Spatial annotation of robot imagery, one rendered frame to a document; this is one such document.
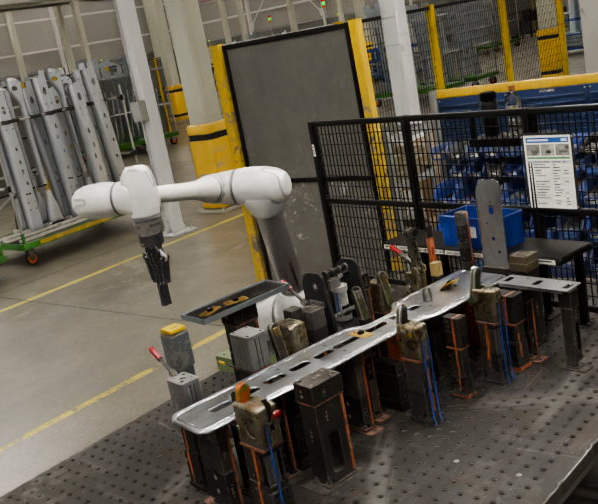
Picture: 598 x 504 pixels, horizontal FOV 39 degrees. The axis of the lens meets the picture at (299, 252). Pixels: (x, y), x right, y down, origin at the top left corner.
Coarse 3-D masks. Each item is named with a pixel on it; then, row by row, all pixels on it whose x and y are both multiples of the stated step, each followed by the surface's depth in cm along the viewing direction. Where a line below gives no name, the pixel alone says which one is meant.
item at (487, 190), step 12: (480, 180) 316; (492, 180) 312; (480, 192) 318; (492, 192) 313; (480, 204) 319; (492, 204) 315; (480, 216) 321; (492, 216) 317; (480, 228) 323; (492, 228) 318; (504, 228) 314; (492, 240) 320; (504, 240) 316; (492, 252) 322; (504, 252) 318; (492, 264) 324; (504, 264) 319
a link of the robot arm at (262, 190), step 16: (240, 176) 303; (256, 176) 300; (272, 176) 299; (288, 176) 305; (240, 192) 302; (256, 192) 300; (272, 192) 299; (288, 192) 303; (256, 208) 305; (272, 208) 305; (272, 224) 311; (272, 240) 315; (288, 240) 318; (272, 256) 320; (288, 256) 320; (288, 272) 324; (288, 304) 330
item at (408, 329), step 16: (400, 336) 270; (416, 336) 264; (416, 352) 266; (416, 368) 269; (432, 368) 269; (416, 384) 272; (432, 384) 272; (416, 400) 273; (432, 400) 272; (416, 416) 276; (432, 416) 273
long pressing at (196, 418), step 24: (432, 288) 311; (456, 288) 306; (408, 312) 291; (432, 312) 287; (336, 336) 281; (384, 336) 274; (288, 360) 269; (312, 360) 265; (336, 360) 262; (264, 384) 254; (288, 384) 250; (192, 408) 246; (192, 432) 233
